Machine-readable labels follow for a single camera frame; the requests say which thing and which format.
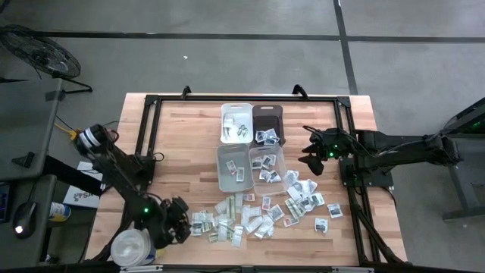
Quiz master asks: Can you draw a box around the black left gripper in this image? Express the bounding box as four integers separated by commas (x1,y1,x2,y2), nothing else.
151,195,192,249

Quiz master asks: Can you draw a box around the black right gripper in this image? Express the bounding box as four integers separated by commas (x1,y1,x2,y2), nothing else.
298,127,344,177

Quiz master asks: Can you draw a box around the clear plastic bin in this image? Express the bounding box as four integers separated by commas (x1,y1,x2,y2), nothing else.
247,145,288,196

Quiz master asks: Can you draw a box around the grey plastic bin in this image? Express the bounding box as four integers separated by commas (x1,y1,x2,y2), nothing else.
215,143,254,193

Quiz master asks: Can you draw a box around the dark brown plastic bin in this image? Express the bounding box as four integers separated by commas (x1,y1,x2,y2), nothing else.
252,104,285,148

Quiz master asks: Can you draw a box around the white wipes tub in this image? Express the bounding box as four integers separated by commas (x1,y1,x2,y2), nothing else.
110,228,158,268

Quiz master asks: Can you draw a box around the white plastic bin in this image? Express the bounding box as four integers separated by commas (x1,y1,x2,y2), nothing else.
221,102,254,145

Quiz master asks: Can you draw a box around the white printed box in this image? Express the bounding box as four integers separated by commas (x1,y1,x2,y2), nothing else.
62,161,104,209

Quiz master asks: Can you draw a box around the black desk leg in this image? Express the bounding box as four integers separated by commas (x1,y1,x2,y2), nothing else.
41,155,103,196

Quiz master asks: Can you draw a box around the blue and white can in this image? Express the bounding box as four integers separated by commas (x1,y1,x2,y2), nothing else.
48,202,72,223

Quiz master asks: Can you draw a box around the yellow power connector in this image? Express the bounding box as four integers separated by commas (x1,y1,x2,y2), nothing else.
54,121,83,143

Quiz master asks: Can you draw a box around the grey desk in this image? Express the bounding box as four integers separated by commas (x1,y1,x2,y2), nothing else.
0,174,58,266
0,78,64,181

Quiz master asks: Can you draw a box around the grey metal stand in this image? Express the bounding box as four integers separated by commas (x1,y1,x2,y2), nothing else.
430,96,485,221

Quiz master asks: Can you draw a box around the black computer mouse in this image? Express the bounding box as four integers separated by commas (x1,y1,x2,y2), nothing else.
12,200,38,240

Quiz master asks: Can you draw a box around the black floor fan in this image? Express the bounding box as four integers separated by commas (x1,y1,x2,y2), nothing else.
0,24,94,95

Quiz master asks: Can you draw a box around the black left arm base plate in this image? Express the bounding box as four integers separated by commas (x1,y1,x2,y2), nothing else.
100,155,157,187

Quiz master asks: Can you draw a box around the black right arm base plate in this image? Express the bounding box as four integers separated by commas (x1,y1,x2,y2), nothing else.
339,156,395,189

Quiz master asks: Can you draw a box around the silver bracket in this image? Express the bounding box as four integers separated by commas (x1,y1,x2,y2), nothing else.
120,264,164,273
331,266,374,273

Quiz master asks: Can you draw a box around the black desk bracket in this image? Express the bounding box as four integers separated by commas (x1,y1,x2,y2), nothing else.
11,151,36,169

